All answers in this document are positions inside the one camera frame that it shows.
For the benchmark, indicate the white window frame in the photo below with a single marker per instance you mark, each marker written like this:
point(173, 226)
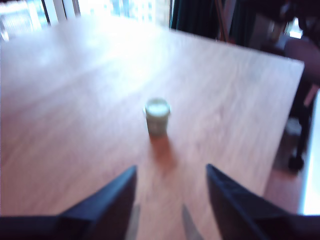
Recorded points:
point(56, 10)

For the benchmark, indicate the pale green coffee capsule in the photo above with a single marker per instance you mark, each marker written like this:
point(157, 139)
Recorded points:
point(157, 117)

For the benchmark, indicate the dark curtain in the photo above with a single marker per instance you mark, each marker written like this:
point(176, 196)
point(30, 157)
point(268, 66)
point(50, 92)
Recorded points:
point(195, 15)

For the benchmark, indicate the purple office chair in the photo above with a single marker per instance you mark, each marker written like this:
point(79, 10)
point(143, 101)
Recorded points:
point(303, 55)

